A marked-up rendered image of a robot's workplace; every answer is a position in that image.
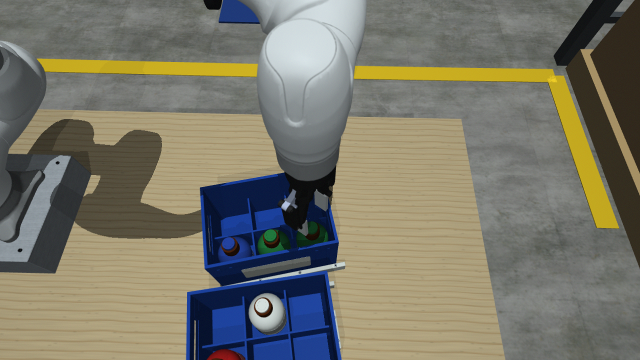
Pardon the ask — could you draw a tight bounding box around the red bottle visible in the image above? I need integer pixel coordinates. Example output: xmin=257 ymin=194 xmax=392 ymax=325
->
xmin=207 ymin=349 xmax=246 ymax=360

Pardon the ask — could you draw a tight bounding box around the blue crate with dividers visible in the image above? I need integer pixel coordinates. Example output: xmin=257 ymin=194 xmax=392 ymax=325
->
xmin=202 ymin=172 xmax=339 ymax=286
xmin=187 ymin=270 xmax=342 ymax=360

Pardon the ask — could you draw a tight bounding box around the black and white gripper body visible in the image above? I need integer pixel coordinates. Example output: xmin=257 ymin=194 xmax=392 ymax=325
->
xmin=284 ymin=170 xmax=333 ymax=199

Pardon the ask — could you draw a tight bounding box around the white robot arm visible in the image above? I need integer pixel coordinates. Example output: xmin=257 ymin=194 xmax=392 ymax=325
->
xmin=0 ymin=0 xmax=367 ymax=243

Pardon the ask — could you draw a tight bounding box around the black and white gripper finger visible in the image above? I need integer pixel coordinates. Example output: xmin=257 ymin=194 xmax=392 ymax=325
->
xmin=277 ymin=189 xmax=316 ymax=236
xmin=314 ymin=165 xmax=337 ymax=212

